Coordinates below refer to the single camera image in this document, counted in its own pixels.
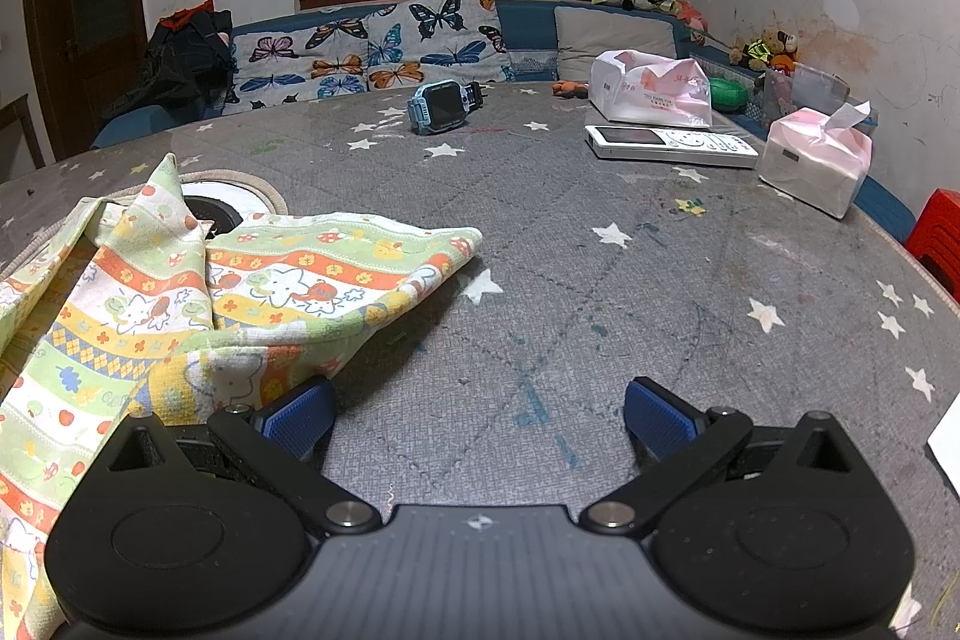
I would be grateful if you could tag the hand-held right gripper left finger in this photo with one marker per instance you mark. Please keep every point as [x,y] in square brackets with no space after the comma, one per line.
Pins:
[300,419]

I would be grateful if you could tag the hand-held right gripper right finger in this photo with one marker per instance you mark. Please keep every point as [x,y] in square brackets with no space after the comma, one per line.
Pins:
[660,415]

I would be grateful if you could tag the colourful cartoon print garment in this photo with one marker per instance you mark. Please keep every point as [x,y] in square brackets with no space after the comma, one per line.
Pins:
[150,310]

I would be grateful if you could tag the dark clothes pile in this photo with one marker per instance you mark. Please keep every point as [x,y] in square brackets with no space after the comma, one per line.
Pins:
[180,63]

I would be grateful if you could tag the grey star-print table cover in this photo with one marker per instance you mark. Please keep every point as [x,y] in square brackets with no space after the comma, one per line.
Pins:
[570,280]

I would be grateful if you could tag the round built-in induction cooker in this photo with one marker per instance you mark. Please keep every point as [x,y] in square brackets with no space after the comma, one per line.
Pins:
[217,206]

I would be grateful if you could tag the white remote control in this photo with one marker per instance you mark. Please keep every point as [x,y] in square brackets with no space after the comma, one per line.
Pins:
[675,144]

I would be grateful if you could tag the white paper sheet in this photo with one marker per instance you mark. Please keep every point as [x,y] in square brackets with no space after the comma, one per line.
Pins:
[949,441]

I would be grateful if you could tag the pink tissue pack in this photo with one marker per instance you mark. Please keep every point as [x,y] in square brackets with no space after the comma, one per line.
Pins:
[810,160]

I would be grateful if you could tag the white pink plastic bag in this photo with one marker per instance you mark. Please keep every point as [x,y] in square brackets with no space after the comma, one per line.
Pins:
[645,93]

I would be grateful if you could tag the green round toy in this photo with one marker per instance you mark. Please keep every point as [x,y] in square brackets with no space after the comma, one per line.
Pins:
[727,94]

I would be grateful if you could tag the red plastic stool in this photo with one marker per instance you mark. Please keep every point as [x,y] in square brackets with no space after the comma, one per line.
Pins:
[937,235]

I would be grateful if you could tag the small orange toy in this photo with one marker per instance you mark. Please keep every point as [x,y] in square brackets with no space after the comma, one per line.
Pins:
[570,88]

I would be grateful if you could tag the blue kids smartwatch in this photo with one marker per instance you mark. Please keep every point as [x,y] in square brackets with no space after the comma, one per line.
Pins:
[442,104]

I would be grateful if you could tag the clear plastic container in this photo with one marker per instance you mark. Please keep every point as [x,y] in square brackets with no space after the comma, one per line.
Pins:
[810,85]

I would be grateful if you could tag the grey pillow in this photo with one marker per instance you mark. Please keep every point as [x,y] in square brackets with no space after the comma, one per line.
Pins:
[615,40]

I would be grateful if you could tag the brown plush bear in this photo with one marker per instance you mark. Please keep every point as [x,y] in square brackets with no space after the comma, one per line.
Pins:
[780,48]

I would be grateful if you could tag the pink yellow plush toy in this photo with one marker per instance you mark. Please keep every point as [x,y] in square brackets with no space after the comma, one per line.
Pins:
[682,14]

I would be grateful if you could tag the wooden chair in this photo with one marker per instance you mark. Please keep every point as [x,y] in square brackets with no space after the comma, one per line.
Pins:
[19,123]

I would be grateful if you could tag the blue sofa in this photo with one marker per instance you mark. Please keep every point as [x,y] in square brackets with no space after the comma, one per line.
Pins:
[525,27]

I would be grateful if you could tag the dark brown wooden door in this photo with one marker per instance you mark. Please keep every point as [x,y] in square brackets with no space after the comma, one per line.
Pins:
[82,10]

